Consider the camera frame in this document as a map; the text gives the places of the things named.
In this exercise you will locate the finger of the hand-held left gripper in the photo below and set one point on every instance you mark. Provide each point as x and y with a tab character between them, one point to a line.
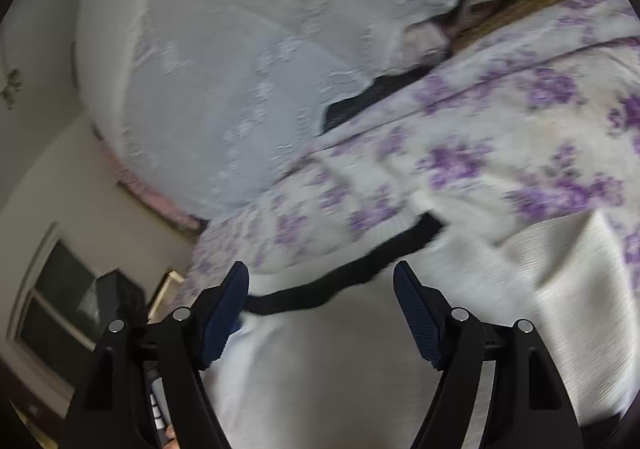
122	296

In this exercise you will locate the gold picture frame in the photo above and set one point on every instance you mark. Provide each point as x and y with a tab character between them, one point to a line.
167	286

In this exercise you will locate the white lace cover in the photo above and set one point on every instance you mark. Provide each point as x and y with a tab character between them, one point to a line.
225	54

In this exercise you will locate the white framed window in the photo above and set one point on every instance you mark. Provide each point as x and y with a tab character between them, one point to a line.
55	309

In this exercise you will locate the purple floral bedsheet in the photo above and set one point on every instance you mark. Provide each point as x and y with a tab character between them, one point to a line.
475	139

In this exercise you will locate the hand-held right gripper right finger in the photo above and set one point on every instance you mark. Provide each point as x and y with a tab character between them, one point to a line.
415	314

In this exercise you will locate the grey folded garment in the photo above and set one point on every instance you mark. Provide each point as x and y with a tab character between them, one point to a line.
425	36

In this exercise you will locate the pink floral cloth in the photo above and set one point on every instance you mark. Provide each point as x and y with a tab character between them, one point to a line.
165	206

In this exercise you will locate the metal wall hook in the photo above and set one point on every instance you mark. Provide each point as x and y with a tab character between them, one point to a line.
11	81

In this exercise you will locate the white black striped knit sweater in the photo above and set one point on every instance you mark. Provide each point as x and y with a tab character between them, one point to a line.
340	369

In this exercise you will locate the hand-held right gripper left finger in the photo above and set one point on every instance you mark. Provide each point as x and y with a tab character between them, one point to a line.
225	314

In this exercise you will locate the black cloth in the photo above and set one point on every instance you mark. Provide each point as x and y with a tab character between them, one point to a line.
365	99

